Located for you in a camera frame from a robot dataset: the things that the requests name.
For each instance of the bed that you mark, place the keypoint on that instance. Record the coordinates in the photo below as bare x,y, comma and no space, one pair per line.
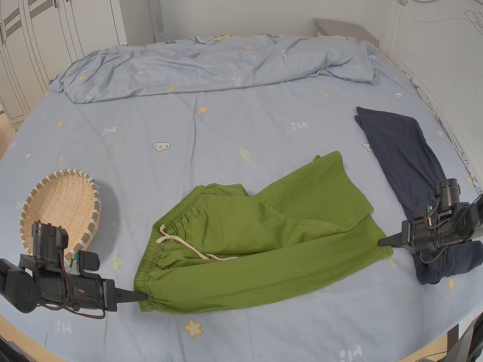
241,134

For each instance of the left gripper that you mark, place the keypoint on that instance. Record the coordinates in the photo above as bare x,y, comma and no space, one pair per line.
86,290

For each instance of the pale blue quilt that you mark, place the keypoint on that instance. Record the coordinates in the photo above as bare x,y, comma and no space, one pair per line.
207,66

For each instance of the white wardrobe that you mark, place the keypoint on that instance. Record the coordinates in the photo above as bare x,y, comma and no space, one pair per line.
45,32

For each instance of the pale wall pipe duct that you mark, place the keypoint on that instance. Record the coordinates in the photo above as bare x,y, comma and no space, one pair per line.
154,6

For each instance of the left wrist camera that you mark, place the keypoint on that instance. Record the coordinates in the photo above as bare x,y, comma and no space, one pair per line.
88,261

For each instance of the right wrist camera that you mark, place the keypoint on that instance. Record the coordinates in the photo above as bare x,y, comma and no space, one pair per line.
419,213

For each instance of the green shorts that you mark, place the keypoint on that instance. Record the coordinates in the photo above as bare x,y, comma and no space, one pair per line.
264,240

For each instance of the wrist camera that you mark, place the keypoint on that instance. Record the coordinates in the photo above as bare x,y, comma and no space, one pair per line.
88,261
419,213

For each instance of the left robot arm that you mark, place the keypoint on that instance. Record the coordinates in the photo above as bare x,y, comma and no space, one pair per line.
22,289

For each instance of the round woven basket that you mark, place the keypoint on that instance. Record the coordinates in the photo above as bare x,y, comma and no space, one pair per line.
56,202

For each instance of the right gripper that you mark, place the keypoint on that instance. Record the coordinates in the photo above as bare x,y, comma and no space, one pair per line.
422,234

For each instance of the dark blue trousers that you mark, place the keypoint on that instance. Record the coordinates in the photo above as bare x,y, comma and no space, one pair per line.
400,141

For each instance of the grey bedside table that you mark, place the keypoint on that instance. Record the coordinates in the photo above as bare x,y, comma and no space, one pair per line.
339,26

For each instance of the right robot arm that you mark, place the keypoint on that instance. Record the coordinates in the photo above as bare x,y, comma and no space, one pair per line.
447,192

